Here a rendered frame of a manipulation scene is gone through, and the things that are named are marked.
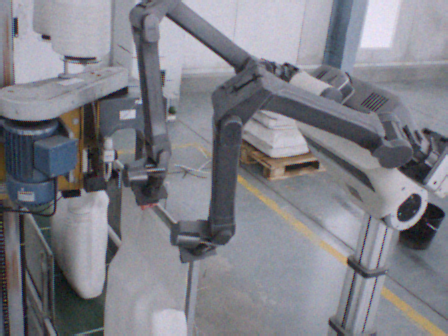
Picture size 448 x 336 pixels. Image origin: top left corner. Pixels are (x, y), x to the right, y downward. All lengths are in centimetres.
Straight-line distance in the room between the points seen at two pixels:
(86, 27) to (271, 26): 568
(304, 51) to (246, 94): 657
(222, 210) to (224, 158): 18
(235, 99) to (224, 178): 23
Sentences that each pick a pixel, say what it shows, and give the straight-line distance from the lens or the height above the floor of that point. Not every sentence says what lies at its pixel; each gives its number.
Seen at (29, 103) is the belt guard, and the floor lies 141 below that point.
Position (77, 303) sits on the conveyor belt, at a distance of 256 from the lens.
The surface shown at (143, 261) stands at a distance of 192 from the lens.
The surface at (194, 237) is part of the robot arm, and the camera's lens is 143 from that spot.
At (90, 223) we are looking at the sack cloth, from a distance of 241.
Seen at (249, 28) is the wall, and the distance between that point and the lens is 705.
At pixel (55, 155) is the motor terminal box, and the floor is 128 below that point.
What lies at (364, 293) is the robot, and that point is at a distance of 196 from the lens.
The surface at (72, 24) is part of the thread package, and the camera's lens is 164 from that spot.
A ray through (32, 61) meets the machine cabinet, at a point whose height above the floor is 76.
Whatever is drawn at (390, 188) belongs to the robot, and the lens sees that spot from 156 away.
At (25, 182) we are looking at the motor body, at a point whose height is 117.
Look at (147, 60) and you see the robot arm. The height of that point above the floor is 155.
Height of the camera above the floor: 193
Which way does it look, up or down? 23 degrees down
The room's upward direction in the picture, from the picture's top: 7 degrees clockwise
